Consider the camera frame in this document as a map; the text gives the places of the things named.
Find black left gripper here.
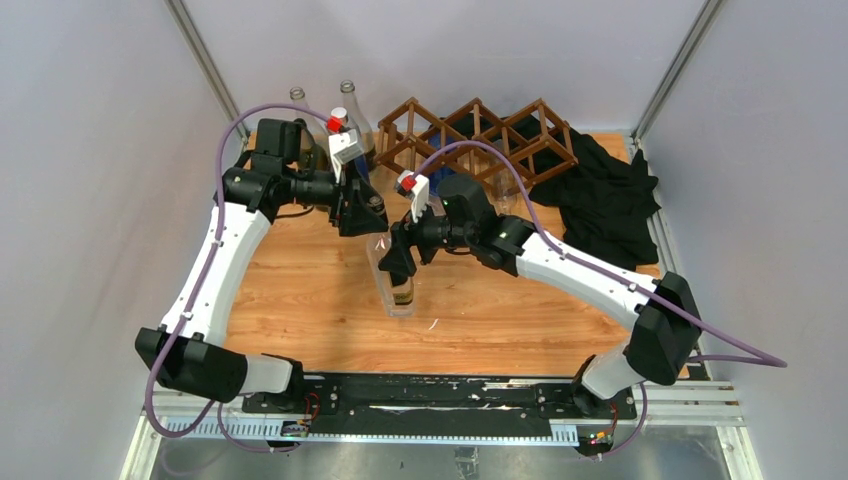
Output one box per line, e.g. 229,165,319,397
283,157,388,235

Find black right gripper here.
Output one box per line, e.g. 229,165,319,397
379,195,476,277

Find clear square glass bottle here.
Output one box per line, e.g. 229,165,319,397
365,219,415,317

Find dark green wine bottle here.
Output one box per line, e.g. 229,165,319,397
294,118,331,171

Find clear bottle with black label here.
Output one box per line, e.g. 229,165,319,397
339,79,376,173

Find tall clear glass bottle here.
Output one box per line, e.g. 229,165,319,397
289,86,328,148

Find clear bottle with blue label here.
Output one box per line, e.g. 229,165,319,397
427,135,465,200

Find small clear glass bottle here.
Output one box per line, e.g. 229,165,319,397
492,167,517,215

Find blue labelled clear bottle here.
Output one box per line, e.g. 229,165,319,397
327,107,371,184

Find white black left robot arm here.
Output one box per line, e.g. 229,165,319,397
135,108,388,413

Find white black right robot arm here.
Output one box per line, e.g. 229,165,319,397
377,171,702,418

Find brown wooden wine rack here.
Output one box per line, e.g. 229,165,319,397
376,97,577,193

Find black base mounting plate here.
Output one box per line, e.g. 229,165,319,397
241,372,637,439

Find black cloth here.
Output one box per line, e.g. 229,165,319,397
529,129,660,270

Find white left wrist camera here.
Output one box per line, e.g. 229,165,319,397
328,129,366,183

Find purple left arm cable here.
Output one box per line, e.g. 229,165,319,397
144,103,342,456

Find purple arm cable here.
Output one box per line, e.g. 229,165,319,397
400,139,788,460
144,103,342,456

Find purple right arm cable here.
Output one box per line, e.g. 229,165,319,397
400,139,788,460

